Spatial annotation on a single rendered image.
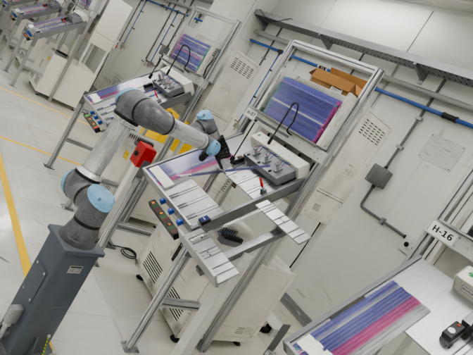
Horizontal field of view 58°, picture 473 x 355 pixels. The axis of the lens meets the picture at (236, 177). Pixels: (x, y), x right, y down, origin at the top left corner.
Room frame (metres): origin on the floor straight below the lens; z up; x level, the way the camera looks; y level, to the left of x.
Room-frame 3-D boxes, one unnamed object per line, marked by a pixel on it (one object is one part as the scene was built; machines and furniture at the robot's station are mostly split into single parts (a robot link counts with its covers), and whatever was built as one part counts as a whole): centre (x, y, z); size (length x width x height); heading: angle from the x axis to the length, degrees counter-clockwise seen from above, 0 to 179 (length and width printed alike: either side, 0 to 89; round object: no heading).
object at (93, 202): (1.64, 0.43, 0.72); 0.13 x 0.12 x 0.14; 58
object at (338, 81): (2.86, -0.28, 1.82); 0.68 x 0.30 x 0.20; 42
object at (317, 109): (2.58, -0.14, 1.52); 0.51 x 0.13 x 0.27; 42
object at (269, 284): (2.70, -0.19, 0.31); 0.70 x 0.65 x 0.62; 42
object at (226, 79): (3.79, 0.77, 0.95); 1.35 x 0.82 x 1.90; 132
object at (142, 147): (2.92, 0.64, 0.39); 0.24 x 0.24 x 0.78; 42
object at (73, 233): (1.64, 0.42, 0.60); 0.15 x 0.15 x 0.10
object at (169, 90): (3.64, 0.91, 0.66); 1.01 x 0.73 x 1.31; 132
